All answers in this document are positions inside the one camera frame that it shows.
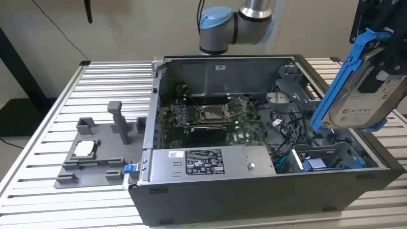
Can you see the silver CPU chip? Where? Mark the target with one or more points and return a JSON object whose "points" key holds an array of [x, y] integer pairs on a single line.
{"points": [[86, 148]]}

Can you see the black graphics card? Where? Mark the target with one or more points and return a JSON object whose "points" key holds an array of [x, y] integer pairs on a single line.
{"points": [[208, 136]]}

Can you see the black RAM slots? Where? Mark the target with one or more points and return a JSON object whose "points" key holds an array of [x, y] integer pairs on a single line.
{"points": [[207, 96]]}

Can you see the grey metal drive bracket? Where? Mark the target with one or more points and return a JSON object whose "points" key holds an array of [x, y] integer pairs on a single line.
{"points": [[286, 95]]}

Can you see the hard disk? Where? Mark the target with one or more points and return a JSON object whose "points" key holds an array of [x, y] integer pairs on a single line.
{"points": [[359, 105], [315, 165]]}

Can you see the black stand with base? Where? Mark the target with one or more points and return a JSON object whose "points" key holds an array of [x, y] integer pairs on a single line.
{"points": [[19, 78]]}

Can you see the black open PC case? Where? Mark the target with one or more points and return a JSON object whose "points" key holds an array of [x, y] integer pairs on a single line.
{"points": [[242, 202]]}

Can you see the silver power supply unit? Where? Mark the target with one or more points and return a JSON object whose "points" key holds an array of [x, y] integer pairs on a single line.
{"points": [[219, 164]]}

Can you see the blue case latch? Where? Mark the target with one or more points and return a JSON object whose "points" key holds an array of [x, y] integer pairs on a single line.
{"points": [[128, 169]]}

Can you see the grey parts rack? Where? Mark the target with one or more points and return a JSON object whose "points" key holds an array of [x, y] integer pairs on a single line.
{"points": [[95, 133]]}

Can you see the green motherboard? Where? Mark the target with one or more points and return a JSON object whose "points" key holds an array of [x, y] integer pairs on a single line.
{"points": [[244, 128]]}

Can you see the CPU socket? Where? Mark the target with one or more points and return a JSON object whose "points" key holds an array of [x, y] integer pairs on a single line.
{"points": [[212, 114]]}

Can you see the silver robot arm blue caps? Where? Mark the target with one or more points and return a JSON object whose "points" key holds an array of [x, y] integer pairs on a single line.
{"points": [[222, 35]]}

